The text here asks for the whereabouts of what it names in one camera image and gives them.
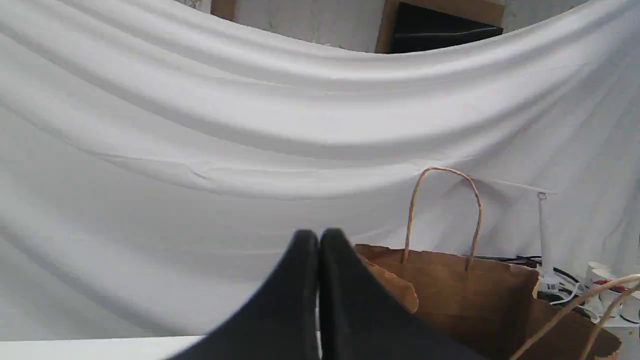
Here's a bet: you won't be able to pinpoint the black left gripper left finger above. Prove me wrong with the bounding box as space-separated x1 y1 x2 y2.
173 230 320 360

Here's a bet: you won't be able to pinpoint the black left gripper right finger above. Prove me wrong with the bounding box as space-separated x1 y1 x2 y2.
318 228 482 360

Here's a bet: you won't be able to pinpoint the brown paper bag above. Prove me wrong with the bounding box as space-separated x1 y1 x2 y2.
354 170 622 360

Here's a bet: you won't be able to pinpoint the white draped backdrop cloth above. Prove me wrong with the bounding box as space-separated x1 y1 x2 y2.
0 0 639 341

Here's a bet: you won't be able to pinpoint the white cups on table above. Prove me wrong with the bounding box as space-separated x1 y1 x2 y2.
584 261 640 324

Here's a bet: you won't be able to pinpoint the black cables at right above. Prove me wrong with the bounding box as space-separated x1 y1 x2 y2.
470 254 601 321

